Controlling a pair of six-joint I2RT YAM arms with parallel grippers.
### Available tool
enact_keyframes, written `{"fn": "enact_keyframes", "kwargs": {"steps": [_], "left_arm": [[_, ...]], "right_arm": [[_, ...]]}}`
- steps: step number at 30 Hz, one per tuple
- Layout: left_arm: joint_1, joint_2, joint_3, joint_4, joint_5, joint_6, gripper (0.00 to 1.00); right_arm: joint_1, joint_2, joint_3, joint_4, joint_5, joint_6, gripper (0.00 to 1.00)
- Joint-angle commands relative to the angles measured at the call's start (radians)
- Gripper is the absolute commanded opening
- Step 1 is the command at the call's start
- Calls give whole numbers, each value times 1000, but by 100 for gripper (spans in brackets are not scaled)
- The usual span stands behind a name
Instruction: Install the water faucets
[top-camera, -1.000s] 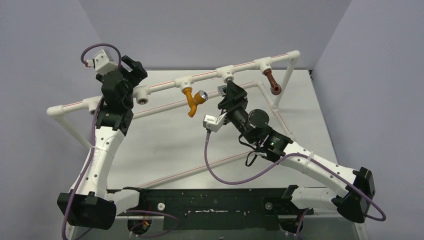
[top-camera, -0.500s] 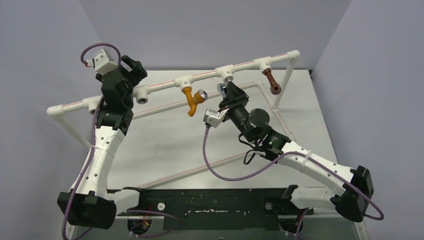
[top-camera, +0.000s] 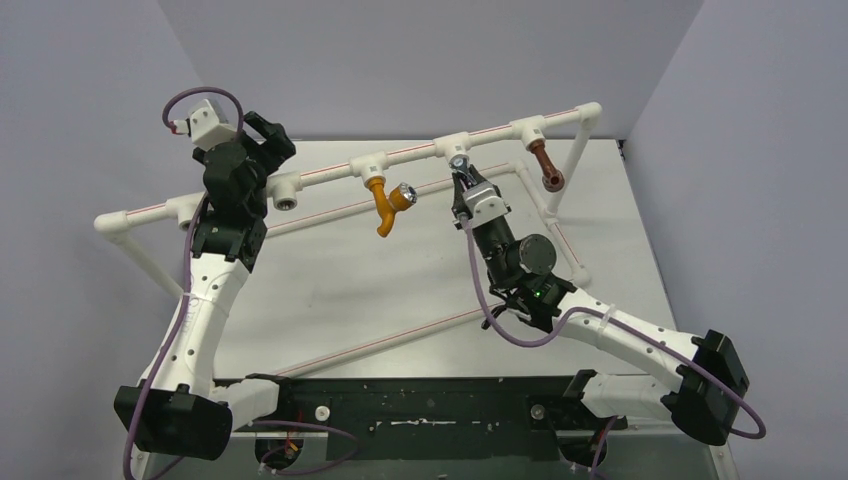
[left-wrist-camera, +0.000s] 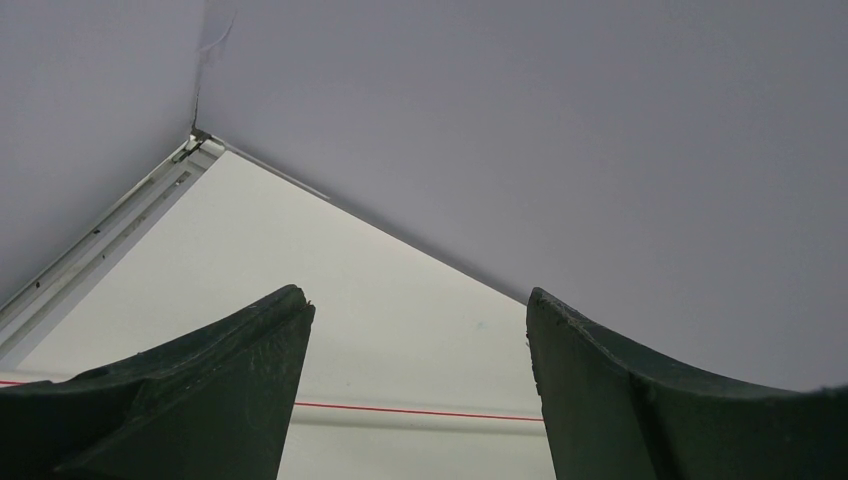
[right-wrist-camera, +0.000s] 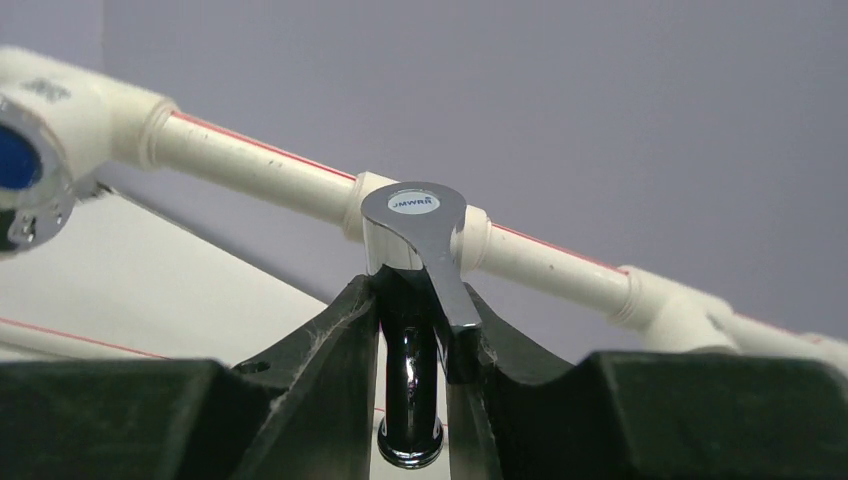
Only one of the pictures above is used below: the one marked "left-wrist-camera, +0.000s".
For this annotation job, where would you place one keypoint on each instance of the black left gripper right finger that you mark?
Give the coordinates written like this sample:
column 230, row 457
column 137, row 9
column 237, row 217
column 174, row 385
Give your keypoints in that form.
column 616, row 409

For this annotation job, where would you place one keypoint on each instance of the white pipe frame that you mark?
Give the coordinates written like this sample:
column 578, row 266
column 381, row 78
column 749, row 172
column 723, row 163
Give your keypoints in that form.
column 409, row 412

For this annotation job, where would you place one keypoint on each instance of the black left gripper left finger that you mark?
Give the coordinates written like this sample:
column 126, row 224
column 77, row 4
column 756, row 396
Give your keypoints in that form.
column 215, row 403

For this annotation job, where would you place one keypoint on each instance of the white aluminium table rail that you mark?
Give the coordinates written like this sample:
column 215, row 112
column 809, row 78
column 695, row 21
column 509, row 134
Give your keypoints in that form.
column 38, row 307

